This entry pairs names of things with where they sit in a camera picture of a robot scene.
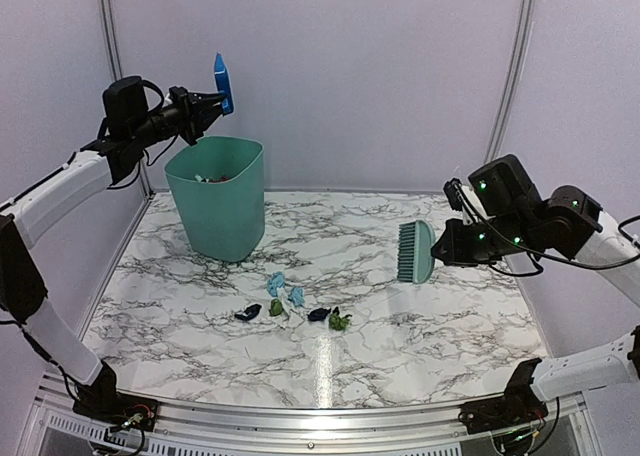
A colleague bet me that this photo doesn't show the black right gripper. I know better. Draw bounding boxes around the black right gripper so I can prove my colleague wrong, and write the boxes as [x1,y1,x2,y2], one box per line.
[432,212,537,266]

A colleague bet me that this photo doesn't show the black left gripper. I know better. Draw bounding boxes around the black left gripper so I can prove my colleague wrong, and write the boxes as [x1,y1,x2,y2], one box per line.
[128,85,227,148]

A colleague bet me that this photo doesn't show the blue plastic dustpan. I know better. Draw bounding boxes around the blue plastic dustpan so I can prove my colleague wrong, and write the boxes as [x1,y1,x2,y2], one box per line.
[213,53,234,116]

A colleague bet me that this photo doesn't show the green hand brush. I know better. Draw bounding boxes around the green hand brush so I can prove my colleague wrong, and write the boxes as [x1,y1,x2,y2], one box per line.
[397,220,435,284]

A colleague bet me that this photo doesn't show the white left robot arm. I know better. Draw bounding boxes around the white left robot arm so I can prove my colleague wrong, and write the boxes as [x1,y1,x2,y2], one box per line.
[1,77,234,421]

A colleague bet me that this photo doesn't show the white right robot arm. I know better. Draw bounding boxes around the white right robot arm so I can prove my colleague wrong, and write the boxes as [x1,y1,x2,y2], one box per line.
[430,179,639,432]

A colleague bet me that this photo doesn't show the paper scraps inside bin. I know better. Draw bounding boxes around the paper scraps inside bin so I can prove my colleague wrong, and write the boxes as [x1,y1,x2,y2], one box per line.
[194,174,231,184]

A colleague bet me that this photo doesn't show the green plastic waste bin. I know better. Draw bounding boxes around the green plastic waste bin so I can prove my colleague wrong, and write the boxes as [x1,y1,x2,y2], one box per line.
[164,136,265,263]

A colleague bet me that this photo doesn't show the green paper scrap near bin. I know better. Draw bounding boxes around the green paper scrap near bin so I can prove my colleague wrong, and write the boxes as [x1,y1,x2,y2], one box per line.
[329,307,351,331]

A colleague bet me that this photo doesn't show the dark blue paper scrap centre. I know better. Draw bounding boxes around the dark blue paper scrap centre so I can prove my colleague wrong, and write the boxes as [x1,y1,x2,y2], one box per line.
[307,308,332,322]

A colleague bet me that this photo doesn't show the light blue white paper scrap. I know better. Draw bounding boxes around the light blue white paper scrap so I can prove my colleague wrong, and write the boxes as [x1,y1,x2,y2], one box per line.
[287,287,305,308]

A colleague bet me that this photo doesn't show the black paper scrap left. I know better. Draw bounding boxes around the black paper scrap left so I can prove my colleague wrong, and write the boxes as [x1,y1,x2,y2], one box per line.
[234,304,262,322]

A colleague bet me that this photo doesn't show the small green paper scrap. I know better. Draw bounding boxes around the small green paper scrap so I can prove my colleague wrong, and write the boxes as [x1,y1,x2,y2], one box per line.
[269,298,284,317]

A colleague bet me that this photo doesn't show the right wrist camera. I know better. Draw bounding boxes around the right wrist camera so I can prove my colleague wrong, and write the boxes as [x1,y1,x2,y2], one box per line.
[468,154,542,216]

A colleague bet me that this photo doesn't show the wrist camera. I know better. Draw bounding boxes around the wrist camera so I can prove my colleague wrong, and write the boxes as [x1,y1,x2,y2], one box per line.
[468,154,542,216]
[102,76,149,140]

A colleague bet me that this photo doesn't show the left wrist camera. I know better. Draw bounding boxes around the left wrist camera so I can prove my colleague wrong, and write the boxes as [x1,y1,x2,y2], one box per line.
[102,76,149,140]

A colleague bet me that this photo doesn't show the left aluminium frame post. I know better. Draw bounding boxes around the left aluminium frame post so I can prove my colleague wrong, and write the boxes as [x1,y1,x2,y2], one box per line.
[98,0,154,199]

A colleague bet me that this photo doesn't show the aluminium frame post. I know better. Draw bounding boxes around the aluminium frame post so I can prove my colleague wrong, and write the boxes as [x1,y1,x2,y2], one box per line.
[98,0,154,199]
[483,0,536,164]

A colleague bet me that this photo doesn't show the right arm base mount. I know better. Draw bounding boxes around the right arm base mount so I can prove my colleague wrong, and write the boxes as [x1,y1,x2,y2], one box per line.
[458,395,548,434]

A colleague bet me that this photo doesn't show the right aluminium frame post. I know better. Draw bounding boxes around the right aluminium frame post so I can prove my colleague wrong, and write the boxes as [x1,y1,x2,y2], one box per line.
[483,0,536,164]

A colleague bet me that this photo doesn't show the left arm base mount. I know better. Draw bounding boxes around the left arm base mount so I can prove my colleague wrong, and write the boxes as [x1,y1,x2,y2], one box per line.
[73,392,159,432]

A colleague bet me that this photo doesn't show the aluminium front rail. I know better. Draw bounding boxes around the aluminium front rail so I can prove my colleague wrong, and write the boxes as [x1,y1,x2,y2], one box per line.
[16,373,602,455]

